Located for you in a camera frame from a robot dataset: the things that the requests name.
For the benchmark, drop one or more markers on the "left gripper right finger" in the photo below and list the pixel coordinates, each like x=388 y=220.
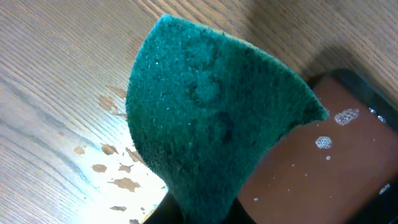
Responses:
x=238 y=215

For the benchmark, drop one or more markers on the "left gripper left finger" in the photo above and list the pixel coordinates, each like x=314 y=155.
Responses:
x=168 y=212

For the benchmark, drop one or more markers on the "green yellow sponge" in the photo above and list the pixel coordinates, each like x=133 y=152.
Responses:
x=203 y=107

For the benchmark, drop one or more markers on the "rectangular brown water tray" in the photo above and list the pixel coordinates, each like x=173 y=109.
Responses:
x=342 y=170

